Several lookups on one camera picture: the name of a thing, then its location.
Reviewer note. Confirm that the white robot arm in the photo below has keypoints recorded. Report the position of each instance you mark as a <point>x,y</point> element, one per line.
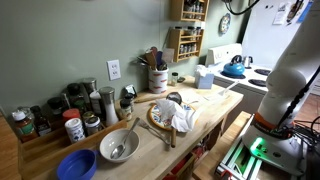
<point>286,86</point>

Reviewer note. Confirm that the small glass spice jar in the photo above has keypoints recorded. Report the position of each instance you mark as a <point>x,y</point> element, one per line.
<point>174,80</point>

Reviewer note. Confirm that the large wooden spice rack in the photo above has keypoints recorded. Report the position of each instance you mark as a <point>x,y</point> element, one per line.
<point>173,43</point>

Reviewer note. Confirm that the small wooden spice rack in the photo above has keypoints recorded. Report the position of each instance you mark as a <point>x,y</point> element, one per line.
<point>176,10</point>

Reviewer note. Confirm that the white patterned spice shaker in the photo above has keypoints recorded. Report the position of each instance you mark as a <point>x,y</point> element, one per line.
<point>75,131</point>

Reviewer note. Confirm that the white red-striped utensil crock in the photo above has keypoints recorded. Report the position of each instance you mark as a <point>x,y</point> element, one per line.
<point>158,81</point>

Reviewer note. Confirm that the large metal ladle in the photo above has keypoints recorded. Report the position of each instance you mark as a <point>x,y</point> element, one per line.
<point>174,97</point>

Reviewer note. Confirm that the wooden spatula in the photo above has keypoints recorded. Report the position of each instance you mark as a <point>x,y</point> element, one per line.
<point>145,98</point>

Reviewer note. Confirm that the small round metal lid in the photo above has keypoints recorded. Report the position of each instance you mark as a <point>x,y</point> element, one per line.
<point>181,79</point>

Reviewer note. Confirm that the colourful floral ceramic plate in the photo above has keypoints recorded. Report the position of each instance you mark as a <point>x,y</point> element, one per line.
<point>156,116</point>

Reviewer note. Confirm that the small black framed device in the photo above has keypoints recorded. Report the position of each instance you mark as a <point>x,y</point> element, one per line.
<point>130,90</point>

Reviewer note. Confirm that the wooden spoon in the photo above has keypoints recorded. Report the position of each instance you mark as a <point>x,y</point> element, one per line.
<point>151,60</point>

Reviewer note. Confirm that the dark kitchen spatula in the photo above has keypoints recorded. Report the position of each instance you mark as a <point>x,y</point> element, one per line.
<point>159,58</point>

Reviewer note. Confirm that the white cloth napkin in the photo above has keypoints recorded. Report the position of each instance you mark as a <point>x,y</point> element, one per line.
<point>180,116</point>

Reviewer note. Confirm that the metal kitchen utensil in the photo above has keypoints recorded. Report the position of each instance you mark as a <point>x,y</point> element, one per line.
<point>143,61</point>

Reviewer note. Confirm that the white paper napkin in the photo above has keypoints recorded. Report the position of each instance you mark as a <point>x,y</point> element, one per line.
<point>193,96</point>

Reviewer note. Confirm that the flat wooden paddle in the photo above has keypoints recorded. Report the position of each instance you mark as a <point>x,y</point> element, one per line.
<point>168,55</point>

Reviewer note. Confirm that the metal fork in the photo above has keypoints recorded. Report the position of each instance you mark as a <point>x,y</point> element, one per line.
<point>144,124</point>

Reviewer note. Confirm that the white facial tissue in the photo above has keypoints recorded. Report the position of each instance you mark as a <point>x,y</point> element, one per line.
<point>200,70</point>

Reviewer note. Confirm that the blue tissue box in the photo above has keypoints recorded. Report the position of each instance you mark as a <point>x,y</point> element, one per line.
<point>205,81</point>

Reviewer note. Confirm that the white electrical outlet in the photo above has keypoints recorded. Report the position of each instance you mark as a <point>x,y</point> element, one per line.
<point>114,70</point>

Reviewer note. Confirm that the white steel-topped pepper mill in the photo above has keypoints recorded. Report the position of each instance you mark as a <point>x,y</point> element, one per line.
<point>109,110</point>

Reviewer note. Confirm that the white ceramic bowl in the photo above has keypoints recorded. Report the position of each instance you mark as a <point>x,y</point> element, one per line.
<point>131,143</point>

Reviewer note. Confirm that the dark container white lid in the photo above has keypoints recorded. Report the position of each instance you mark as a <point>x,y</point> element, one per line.
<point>95,105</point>

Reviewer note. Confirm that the white plastic spatula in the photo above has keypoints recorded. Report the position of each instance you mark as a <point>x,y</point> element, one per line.
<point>228,89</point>

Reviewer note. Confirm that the white stove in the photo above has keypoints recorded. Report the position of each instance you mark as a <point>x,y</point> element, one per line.
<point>220,53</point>

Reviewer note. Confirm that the tall steel grinder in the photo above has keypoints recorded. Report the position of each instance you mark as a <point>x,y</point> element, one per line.
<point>89,85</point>

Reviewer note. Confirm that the slim metal spoon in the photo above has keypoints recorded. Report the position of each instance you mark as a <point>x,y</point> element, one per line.
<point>116,151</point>

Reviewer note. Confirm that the blue kettle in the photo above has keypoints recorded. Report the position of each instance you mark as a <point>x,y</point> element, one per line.
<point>233,69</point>

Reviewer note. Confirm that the dark lid glass jar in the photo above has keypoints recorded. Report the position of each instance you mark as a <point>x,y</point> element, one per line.
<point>92,125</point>

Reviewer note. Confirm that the small gold lid jar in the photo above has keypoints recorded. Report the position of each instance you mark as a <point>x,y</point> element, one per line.
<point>87,115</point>

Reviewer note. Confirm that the open wooden drawer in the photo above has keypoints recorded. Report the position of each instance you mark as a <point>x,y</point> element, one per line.
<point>188,163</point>

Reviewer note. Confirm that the green glass jar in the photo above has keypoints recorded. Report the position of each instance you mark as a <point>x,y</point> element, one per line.
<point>80,105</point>

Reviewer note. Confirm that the black lid dark jar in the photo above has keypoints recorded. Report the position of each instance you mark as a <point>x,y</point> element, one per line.
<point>73,89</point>
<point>55,103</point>

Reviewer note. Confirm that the small steel pot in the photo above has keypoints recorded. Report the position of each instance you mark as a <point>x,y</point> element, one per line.
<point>247,62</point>

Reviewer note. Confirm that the red lid jar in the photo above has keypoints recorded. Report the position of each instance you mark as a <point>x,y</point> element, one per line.
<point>71,114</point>

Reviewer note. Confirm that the decorative painted plate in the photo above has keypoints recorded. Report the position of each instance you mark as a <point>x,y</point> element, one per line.
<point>225,23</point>

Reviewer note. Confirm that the black stove burner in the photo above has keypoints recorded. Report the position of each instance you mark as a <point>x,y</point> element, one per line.
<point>257,82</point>
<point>263,72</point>

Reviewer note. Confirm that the blue plastic bowl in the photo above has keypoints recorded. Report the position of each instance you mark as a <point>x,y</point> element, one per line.
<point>76,165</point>

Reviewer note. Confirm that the white refrigerator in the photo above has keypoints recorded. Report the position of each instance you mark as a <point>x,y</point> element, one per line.
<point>263,33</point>

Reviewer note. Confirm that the dark sauce bottle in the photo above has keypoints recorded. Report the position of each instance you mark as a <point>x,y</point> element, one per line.
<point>41,125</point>

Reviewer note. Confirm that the wooden organizer tray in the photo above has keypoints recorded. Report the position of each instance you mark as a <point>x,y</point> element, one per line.
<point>43,150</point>

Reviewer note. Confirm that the white cap hot sauce bottle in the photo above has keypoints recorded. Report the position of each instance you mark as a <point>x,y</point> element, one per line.
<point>25,128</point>

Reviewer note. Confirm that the white paper note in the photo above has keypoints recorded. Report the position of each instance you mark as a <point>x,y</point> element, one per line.
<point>281,15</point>

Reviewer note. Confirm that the blue paper note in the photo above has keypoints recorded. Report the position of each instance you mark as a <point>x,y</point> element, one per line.
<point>308,8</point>

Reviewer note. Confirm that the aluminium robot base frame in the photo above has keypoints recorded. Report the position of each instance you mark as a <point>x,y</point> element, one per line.
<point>240,163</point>

